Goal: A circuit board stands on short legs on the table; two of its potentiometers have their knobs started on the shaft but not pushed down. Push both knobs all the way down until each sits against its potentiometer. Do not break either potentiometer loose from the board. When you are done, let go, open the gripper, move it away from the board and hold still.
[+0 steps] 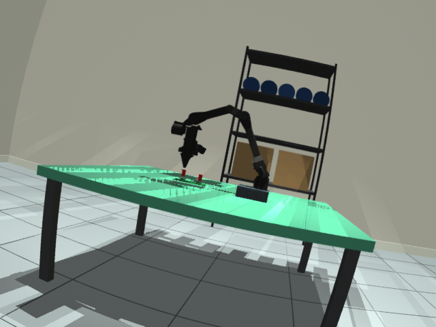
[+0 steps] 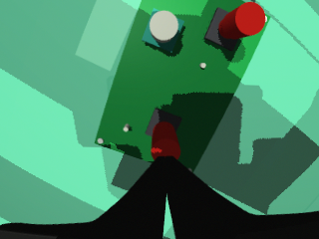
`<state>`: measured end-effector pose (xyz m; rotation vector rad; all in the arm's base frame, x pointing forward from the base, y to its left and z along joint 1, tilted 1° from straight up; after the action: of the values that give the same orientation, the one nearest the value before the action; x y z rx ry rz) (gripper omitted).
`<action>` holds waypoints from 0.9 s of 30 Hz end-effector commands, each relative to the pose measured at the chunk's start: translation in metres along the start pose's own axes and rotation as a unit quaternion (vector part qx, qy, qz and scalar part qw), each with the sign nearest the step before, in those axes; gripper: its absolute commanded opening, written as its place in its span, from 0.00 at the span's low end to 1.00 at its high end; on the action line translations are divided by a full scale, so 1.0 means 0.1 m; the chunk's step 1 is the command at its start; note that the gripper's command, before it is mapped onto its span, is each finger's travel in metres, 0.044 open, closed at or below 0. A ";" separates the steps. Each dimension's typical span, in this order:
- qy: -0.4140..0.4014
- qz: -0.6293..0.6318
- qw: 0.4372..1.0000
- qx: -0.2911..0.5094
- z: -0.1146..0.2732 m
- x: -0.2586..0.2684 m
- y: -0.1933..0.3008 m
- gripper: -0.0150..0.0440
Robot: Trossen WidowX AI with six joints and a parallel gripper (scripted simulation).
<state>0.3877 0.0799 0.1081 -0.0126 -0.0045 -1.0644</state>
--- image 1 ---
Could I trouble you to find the green circuit board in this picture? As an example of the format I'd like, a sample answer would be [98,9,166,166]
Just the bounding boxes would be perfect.
[173,170,206,189]

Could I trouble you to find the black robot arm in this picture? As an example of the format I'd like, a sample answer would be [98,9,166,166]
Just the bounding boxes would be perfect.
[171,104,270,191]

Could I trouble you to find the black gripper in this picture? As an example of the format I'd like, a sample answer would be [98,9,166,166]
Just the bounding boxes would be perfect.
[178,136,198,168]

